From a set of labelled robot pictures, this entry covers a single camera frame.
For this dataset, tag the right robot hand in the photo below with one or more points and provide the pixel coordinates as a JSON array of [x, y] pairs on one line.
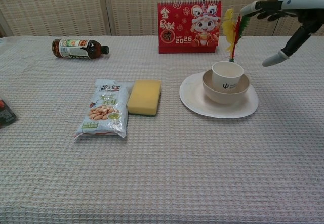
[[303, 9]]

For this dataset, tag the white paper cup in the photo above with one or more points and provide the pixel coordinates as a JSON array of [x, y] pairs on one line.
[[227, 77]]

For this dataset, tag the beige bowl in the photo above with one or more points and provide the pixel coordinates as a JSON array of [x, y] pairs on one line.
[[215, 92]]

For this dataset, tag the white paper plate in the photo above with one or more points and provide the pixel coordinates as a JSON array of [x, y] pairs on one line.
[[195, 102]]

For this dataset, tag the feather shuttlecock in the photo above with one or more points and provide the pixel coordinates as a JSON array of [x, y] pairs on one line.
[[231, 32]]

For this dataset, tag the red 2026 desk calendar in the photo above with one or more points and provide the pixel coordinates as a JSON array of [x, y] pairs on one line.
[[188, 26]]

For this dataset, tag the yellow sponge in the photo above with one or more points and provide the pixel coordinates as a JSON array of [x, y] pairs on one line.
[[144, 96]]

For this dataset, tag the peanut snack bag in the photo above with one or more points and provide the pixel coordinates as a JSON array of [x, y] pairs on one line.
[[105, 110]]

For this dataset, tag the beige woven tablecloth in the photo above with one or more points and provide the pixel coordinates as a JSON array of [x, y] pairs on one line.
[[152, 173]]

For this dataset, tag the woven folding screen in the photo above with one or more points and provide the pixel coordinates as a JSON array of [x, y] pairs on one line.
[[76, 6]]

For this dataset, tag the dark sauce bottle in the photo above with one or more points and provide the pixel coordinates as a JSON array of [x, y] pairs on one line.
[[76, 48]]

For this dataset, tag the dark red snack packet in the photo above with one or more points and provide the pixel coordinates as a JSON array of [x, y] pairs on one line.
[[6, 114]]

